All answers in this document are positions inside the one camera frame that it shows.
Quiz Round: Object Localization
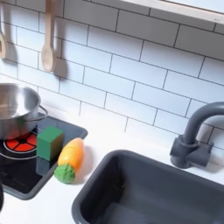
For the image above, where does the green block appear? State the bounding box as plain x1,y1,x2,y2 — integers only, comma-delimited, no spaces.
36,125,65,162

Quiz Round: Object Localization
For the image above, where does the orange toy carrot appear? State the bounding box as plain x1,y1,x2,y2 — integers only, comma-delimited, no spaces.
53,137,85,185

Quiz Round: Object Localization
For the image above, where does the dark grey tap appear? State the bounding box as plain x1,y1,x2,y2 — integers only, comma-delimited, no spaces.
169,101,224,170

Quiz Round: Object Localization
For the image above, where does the wooden spoon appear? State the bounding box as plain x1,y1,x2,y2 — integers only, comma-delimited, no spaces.
40,0,57,74

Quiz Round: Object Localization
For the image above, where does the dark grey sink basin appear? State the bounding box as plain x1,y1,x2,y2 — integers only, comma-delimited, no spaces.
71,149,224,224

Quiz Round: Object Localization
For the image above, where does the steel pot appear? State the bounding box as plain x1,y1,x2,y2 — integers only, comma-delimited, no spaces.
0,82,49,141

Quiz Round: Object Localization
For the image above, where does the black stove top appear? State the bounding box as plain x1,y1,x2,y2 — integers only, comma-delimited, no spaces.
0,115,88,201

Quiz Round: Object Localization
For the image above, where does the white wooden shelf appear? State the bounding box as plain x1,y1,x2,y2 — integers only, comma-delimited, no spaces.
122,0,224,25

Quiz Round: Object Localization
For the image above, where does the wooden spatula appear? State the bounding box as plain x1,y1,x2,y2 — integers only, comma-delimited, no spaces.
0,17,7,60

